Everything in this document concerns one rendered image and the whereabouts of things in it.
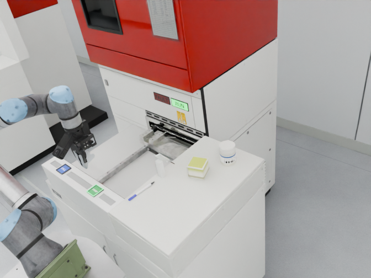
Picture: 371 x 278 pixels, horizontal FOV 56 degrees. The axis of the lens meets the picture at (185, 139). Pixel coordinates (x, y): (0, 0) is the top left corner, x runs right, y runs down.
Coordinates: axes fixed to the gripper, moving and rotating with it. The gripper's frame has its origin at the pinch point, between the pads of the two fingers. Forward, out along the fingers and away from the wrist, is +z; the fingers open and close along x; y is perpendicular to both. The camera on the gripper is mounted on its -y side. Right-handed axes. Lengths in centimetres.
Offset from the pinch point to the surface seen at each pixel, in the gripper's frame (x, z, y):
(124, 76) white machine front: 42, -5, 59
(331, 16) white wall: -13, 2, 207
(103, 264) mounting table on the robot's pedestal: -22.4, 28.7, -16.4
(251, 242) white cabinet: -50, 60, 46
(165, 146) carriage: 4, 23, 48
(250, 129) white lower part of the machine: -16, 35, 98
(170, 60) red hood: -5, -26, 54
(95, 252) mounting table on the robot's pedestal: -15.0, 28.7, -14.8
